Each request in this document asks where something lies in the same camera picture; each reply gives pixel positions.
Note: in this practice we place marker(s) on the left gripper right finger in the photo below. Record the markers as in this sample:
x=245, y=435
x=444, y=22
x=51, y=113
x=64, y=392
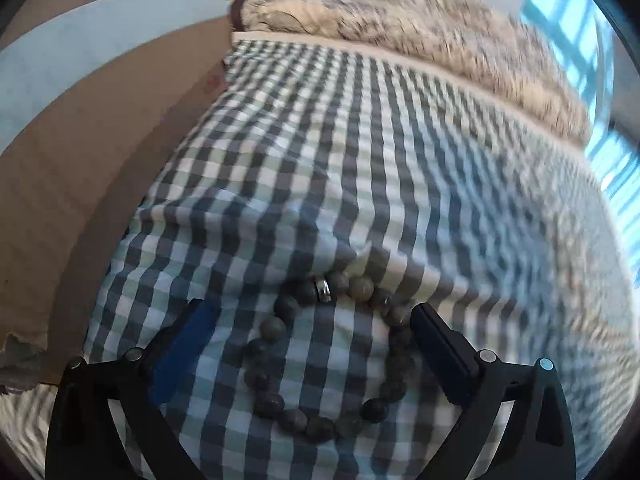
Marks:
x=538, y=441

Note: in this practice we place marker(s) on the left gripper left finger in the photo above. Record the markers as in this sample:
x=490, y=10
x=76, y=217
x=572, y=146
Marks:
x=83, y=438

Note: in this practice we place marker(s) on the floral patterned duvet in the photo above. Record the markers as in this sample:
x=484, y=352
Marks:
x=466, y=37

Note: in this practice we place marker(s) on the brown cardboard box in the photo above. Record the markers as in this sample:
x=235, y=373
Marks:
x=95, y=97

